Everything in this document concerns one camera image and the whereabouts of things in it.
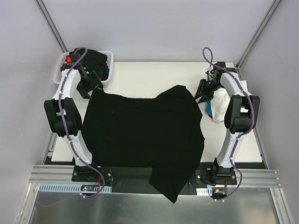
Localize white t shirt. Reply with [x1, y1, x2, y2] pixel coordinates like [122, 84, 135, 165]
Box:
[209, 79, 249, 122]

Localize white plastic laundry basket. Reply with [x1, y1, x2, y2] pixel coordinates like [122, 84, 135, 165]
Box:
[53, 50, 114, 86]

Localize black t shirt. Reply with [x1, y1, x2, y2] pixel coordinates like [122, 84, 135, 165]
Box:
[82, 49, 107, 80]
[82, 85, 205, 203]

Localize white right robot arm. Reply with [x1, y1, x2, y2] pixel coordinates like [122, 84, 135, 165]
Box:
[194, 62, 260, 186]

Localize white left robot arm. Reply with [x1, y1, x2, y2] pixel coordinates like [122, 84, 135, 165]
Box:
[44, 49, 103, 182]

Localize dark blue t shirt in basket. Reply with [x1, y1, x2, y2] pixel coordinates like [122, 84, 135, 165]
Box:
[101, 66, 109, 81]

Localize black t shirt in basket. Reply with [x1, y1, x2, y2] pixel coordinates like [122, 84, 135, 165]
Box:
[82, 49, 107, 80]

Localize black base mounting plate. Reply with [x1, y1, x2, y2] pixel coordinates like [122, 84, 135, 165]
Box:
[71, 161, 238, 194]

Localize left aluminium frame post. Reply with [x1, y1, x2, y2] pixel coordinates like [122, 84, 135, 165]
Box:
[34, 0, 68, 56]

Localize aluminium frame post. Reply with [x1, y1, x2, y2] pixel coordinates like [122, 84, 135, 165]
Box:
[34, 0, 68, 56]
[236, 0, 283, 70]

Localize right white cable duct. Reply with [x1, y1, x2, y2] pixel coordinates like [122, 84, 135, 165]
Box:
[196, 188, 213, 196]

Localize white cable duct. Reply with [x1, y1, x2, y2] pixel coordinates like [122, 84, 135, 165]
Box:
[39, 183, 102, 194]
[196, 188, 213, 196]

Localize aluminium front rail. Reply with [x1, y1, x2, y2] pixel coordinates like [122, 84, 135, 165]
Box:
[29, 165, 282, 188]

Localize right aluminium frame post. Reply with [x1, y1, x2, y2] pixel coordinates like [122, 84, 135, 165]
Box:
[236, 0, 283, 70]

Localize left white cable duct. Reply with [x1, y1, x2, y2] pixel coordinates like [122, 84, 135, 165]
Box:
[39, 183, 102, 194]

